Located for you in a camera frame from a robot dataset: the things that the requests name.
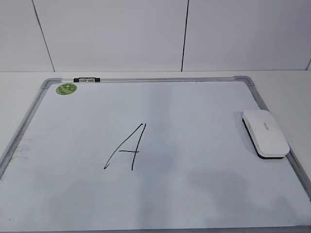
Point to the white board eraser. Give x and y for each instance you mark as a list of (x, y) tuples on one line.
[(267, 137)]

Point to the round green sticker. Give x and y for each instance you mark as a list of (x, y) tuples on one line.
[(66, 89)]

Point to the white board with aluminium frame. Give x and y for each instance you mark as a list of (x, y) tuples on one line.
[(147, 154)]

